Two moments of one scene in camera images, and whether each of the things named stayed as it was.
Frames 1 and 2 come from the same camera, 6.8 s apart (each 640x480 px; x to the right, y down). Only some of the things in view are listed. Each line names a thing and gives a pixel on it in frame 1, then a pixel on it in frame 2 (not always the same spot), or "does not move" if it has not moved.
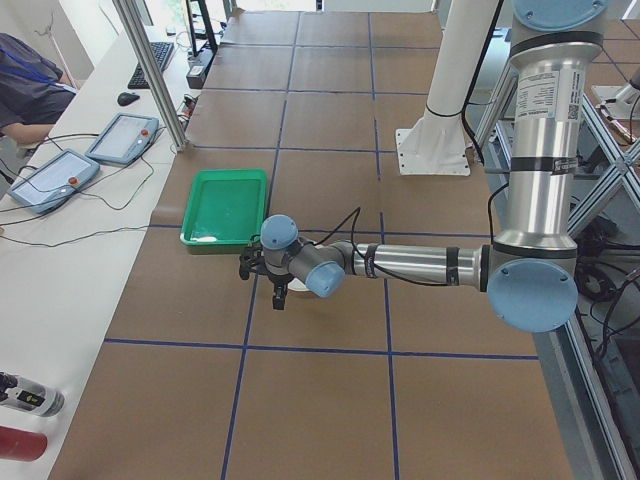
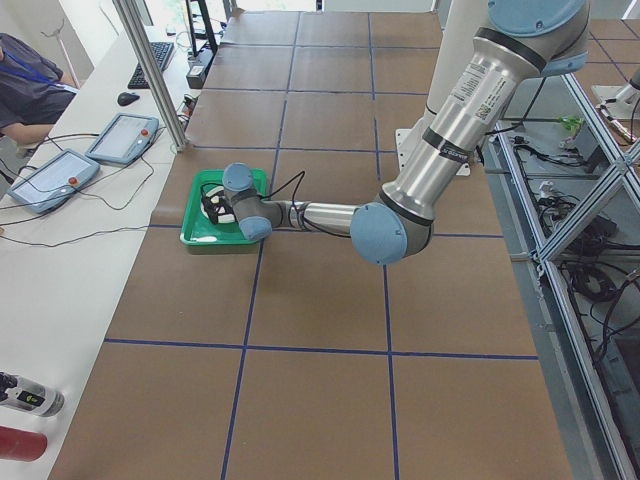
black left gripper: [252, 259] -> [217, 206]
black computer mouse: [126, 98] does not move
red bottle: [20, 445] does not move
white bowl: [297, 285] -> [225, 218]
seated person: [34, 93] does not move
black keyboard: [162, 52] does not move
